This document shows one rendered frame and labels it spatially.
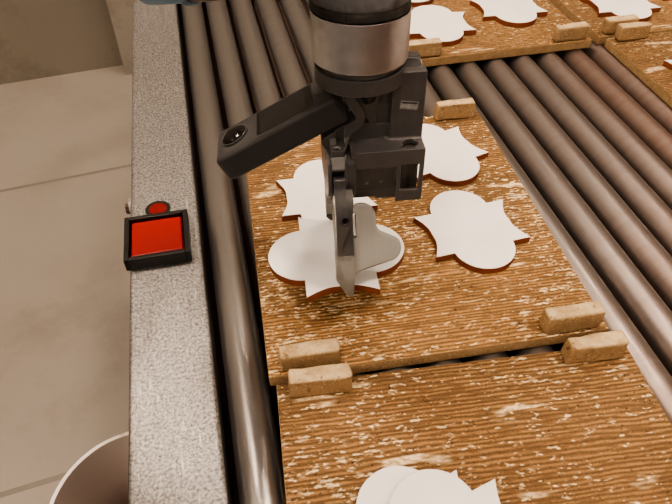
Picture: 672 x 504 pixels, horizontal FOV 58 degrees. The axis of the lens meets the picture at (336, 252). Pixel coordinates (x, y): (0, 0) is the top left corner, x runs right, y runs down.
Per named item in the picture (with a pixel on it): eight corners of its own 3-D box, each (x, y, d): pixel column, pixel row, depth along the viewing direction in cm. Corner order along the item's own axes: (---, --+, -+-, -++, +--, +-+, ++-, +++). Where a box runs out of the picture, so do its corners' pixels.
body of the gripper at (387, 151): (420, 207, 53) (434, 79, 45) (323, 215, 53) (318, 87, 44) (404, 158, 59) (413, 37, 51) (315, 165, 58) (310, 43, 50)
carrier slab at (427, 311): (269, 387, 59) (268, 378, 58) (242, 142, 88) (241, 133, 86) (605, 337, 63) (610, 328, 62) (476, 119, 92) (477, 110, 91)
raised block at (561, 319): (543, 337, 61) (550, 320, 59) (536, 322, 63) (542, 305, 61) (599, 329, 62) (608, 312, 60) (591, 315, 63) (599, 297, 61)
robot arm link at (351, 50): (313, 28, 41) (304, -14, 47) (315, 90, 45) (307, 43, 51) (421, 22, 42) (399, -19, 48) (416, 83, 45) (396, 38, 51)
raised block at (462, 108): (435, 122, 88) (437, 106, 86) (431, 115, 90) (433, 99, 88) (475, 118, 89) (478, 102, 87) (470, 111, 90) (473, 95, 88)
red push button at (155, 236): (133, 265, 71) (130, 257, 70) (133, 231, 75) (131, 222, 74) (185, 257, 72) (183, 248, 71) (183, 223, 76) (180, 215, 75)
